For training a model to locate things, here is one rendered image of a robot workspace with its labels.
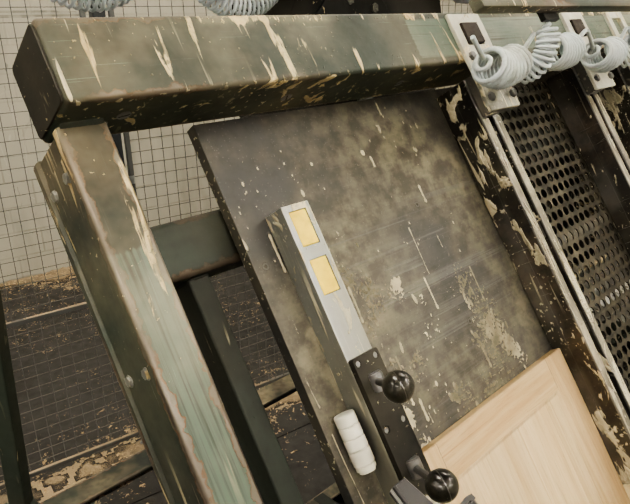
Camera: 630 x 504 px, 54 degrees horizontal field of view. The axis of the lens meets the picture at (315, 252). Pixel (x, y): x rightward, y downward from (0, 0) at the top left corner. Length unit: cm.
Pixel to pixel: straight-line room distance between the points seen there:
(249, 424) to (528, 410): 49
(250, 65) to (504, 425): 66
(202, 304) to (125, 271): 17
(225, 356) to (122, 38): 41
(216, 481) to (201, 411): 7
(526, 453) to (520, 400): 8
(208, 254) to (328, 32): 37
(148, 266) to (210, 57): 27
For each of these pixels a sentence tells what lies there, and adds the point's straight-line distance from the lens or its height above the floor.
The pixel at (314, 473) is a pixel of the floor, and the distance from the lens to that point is 299.
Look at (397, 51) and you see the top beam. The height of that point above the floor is 188.
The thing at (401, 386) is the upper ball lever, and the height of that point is 154.
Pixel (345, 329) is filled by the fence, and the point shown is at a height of 154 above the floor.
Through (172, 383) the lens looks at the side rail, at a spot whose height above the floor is 157.
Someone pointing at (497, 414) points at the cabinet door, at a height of 134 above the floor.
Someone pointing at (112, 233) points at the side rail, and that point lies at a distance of 70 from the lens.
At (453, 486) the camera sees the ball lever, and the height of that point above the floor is 144.
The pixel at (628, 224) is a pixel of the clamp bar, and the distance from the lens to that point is 158.
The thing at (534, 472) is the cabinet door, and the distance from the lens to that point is 110.
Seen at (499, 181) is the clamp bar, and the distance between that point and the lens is 118.
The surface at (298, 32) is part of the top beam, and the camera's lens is 91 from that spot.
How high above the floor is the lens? 193
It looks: 21 degrees down
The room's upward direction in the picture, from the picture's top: 1 degrees counter-clockwise
